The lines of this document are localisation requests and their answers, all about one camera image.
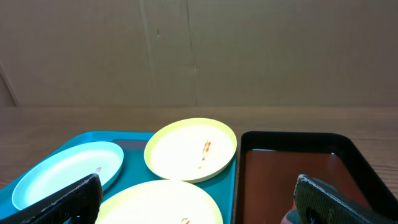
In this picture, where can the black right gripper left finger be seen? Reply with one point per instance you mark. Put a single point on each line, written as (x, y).
(77, 203)

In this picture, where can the yellow plate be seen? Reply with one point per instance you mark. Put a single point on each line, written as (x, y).
(160, 202)
(191, 150)

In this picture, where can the teal plastic tray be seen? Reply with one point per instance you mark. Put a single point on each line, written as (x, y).
(134, 170)

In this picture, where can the light blue plate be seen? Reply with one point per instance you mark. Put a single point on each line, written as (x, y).
(65, 168)

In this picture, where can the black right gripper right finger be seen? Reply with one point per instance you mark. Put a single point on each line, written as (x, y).
(317, 202)

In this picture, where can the black tray with red liquid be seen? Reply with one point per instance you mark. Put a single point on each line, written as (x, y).
(270, 163)

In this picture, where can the pink cleaning sponge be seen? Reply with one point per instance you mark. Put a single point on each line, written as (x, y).
(292, 216)

